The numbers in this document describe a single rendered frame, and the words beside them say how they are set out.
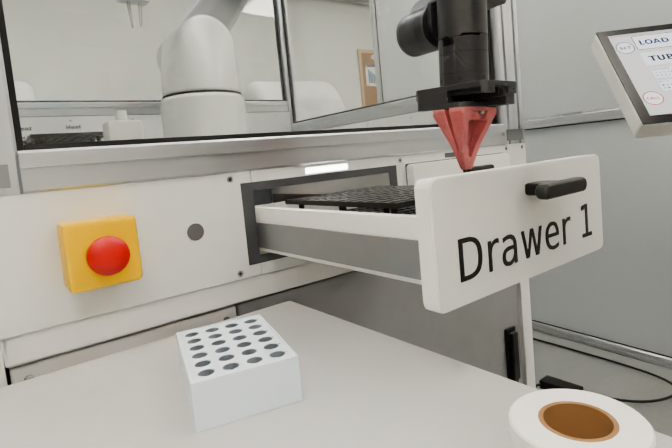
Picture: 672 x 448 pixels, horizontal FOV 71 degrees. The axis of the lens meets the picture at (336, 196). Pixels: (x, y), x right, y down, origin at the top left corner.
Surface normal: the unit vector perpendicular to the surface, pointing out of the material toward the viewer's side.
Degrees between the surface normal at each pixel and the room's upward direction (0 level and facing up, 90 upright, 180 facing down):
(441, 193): 90
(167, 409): 0
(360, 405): 0
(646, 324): 90
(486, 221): 90
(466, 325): 90
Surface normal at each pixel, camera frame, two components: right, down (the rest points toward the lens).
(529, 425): -0.10, -0.99
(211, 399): 0.40, 0.04
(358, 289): 0.60, 0.01
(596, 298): -0.83, 0.12
